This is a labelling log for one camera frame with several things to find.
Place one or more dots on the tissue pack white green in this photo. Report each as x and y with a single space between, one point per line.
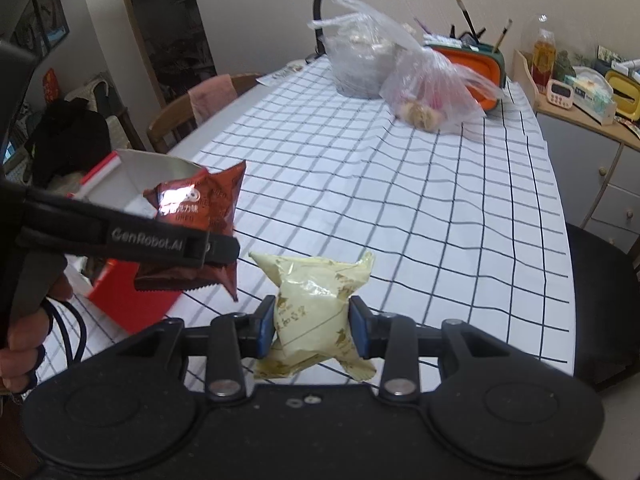
592 94

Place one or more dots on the cream yellow pastry packet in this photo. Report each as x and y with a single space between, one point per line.
311 314

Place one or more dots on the person left hand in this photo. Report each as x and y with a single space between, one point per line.
25 352

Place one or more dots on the amber liquid bottle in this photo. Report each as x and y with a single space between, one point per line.
543 55

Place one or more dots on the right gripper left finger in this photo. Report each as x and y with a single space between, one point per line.
231 339

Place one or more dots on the white wooden cabinet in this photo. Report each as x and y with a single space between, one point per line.
597 167

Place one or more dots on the wooden chair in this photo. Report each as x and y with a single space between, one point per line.
178 113
607 310

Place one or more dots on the clear plastic bag white contents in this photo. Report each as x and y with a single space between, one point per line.
360 53

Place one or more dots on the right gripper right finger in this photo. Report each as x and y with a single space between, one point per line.
394 340

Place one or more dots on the red white cardboard box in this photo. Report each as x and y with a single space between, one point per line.
117 185

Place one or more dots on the orange folding basket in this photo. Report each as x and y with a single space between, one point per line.
482 58

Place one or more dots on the right wooden chair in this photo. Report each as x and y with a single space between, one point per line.
607 310

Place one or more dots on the paper card on table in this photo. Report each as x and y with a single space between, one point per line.
276 78

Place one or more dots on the pink digital timer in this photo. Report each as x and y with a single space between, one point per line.
559 94

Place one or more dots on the pink plastic bag of snacks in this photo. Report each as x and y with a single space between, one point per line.
425 89

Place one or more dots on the left wooden chair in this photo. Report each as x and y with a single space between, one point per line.
178 113

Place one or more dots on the pink towel on chair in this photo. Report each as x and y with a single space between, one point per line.
210 97

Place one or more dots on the dark bookshelf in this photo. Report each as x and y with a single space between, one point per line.
174 39

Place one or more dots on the yellow box on cabinet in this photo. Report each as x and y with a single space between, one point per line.
626 94

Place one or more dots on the checkered white tablecloth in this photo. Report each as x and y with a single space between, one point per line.
466 223

